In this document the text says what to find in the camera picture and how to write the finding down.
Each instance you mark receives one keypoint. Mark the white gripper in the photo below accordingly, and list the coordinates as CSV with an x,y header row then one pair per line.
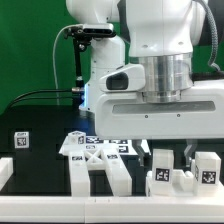
x,y
198,115

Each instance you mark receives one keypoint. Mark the white chair seat block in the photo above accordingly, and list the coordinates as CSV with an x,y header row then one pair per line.
x,y
169,183

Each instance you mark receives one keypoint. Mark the white long side rail back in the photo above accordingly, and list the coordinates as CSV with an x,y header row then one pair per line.
x,y
118,176

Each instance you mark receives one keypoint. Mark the white long side rail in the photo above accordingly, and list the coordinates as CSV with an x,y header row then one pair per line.
x,y
118,176
79,176

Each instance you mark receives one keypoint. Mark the white long side rail front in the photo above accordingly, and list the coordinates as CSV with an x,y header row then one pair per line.
x,y
79,176

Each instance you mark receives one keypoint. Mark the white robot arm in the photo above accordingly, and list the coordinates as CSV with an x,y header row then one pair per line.
x,y
158,34

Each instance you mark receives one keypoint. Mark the white flat back panel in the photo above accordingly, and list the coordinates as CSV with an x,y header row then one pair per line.
x,y
124,147

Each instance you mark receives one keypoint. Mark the white left fence block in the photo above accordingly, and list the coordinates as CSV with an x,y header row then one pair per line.
x,y
6,170

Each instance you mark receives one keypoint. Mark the white right fence rail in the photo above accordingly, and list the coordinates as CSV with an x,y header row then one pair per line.
x,y
220,189

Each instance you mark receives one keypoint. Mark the white fence rail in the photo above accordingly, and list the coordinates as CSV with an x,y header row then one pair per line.
x,y
220,189
111,209

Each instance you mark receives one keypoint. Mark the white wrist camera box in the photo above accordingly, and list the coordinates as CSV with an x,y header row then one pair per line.
x,y
129,78

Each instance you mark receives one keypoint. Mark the black camera on stand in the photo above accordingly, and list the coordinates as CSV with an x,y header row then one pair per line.
x,y
82,35

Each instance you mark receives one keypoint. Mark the white front fence rail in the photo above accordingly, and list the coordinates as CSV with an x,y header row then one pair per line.
x,y
111,209

